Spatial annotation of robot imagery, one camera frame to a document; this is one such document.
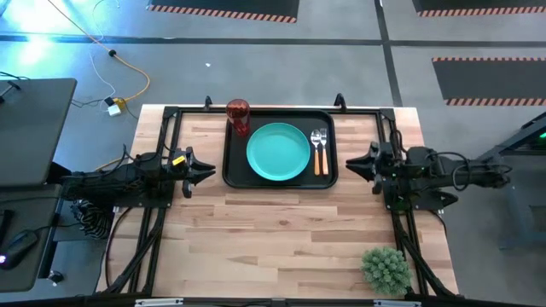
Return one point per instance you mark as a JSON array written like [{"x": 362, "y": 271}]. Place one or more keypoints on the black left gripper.
[{"x": 179, "y": 175}]

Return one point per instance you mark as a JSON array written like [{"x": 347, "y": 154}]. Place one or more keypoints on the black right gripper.
[{"x": 389, "y": 166}]

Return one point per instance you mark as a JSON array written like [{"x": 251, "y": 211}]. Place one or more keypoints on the red faceted plastic cup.
[{"x": 238, "y": 117}]

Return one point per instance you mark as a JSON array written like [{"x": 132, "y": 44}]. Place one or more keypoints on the teal round plate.
[{"x": 277, "y": 151}]

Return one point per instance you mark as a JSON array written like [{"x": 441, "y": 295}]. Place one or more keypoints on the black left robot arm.
[{"x": 106, "y": 183}]

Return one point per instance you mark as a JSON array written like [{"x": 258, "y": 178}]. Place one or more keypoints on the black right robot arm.
[{"x": 469, "y": 175}]

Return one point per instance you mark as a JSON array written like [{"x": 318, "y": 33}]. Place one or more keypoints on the black rectangular tray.
[{"x": 239, "y": 170}]

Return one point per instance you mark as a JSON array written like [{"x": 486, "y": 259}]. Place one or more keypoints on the white power adapter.
[{"x": 114, "y": 111}]

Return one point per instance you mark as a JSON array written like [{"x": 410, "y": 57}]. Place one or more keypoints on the green artificial ball plant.
[{"x": 386, "y": 270}]

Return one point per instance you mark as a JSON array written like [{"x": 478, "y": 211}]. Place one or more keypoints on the black hazard-striped floor mat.
[
  {"x": 490, "y": 81},
  {"x": 222, "y": 6},
  {"x": 478, "y": 5}
]

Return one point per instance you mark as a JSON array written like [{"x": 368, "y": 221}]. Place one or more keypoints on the large dark desk panel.
[{"x": 34, "y": 132}]

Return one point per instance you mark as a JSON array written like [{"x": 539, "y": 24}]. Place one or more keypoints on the black keyboard desk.
[{"x": 30, "y": 209}]

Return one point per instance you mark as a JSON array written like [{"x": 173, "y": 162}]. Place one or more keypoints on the black caster wheel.
[{"x": 55, "y": 277}]

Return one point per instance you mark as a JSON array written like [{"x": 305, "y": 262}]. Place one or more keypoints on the black computer mouse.
[{"x": 19, "y": 247}]

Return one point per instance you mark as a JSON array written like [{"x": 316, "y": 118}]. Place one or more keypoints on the black keyboard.
[{"x": 5, "y": 228}]

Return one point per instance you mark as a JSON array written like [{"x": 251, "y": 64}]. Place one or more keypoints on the slim black desk gadget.
[{"x": 8, "y": 87}]

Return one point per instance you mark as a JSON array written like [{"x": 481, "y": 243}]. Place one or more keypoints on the black aluminium table frame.
[{"x": 170, "y": 112}]

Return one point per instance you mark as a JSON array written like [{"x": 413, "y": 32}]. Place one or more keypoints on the black frame foot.
[
  {"x": 340, "y": 101},
  {"x": 208, "y": 103}
]

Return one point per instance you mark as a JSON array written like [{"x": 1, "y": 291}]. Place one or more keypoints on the silver metal bracket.
[
  {"x": 396, "y": 303},
  {"x": 158, "y": 302}
]

